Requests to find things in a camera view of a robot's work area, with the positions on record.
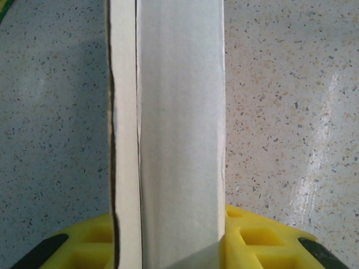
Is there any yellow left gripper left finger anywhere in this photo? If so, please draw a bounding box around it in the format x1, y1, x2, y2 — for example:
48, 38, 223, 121
10, 212, 121, 269

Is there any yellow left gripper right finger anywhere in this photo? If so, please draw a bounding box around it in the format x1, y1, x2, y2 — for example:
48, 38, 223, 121
219, 203, 350, 269

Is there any grey paper box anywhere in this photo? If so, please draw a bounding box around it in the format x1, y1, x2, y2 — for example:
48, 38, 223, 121
105, 0, 227, 269

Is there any green candy bag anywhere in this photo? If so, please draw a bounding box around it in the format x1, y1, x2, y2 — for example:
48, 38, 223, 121
0, 0, 14, 24

